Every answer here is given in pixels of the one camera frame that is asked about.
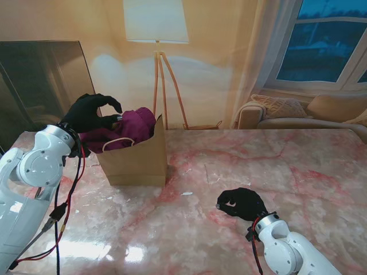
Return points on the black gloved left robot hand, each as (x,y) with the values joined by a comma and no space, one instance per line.
(86,117)

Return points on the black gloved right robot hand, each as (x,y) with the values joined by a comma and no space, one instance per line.
(243,204)

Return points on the maroon shorts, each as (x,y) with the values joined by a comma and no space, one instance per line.
(129,129)

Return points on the kraft paper bag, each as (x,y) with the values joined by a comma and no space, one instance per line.
(137,163)

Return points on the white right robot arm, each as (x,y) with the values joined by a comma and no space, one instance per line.
(286,246)

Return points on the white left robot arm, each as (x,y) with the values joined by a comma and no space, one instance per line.
(31,177)

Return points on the dark glass panel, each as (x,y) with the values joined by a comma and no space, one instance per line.
(43,86)

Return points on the wicker basket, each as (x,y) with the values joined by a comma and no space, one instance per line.
(203,126)

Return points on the beige sofa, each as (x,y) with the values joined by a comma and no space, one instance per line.
(286,123)

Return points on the cream knitted cushion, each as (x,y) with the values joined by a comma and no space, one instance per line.
(279,107)

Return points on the tripod floor lamp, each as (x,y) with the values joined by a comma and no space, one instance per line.
(156,23)

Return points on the plain beige cushion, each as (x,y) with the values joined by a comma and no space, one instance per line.
(335,107)

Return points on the sheer cream curtain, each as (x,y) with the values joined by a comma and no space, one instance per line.
(258,57)

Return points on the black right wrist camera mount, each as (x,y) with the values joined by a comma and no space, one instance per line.
(251,234)

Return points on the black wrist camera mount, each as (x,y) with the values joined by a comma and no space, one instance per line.
(251,234)
(80,150)

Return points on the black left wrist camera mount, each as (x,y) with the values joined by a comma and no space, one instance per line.
(80,150)

